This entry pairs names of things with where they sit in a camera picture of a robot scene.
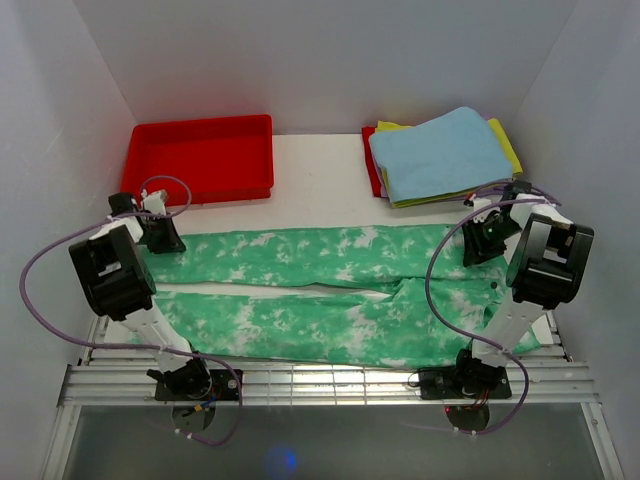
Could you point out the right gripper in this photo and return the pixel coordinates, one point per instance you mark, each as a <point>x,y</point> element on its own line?
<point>476,250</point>

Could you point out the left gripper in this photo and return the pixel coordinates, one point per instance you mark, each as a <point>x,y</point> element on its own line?
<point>173,242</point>

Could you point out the green tie-dye trousers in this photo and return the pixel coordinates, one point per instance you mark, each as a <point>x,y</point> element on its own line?
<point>382,296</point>

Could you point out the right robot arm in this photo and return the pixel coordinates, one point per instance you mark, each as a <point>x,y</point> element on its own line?
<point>546,269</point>

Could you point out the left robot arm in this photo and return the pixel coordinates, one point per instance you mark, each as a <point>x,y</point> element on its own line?
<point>118,284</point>

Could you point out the red plastic bin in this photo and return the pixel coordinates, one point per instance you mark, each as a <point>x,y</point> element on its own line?
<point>218,160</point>

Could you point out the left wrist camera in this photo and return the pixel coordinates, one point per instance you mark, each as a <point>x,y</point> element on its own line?
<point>154,202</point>

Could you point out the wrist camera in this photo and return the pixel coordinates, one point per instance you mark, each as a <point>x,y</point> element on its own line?
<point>154,202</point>
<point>482,208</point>

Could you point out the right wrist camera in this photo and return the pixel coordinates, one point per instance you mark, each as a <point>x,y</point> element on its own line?
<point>482,208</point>

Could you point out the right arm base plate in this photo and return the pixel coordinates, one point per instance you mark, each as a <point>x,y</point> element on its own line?
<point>444,383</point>

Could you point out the aluminium rail frame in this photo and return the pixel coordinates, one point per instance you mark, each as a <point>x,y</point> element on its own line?
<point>110,378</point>

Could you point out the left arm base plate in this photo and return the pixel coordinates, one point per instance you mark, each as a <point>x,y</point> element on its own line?
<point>224,387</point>

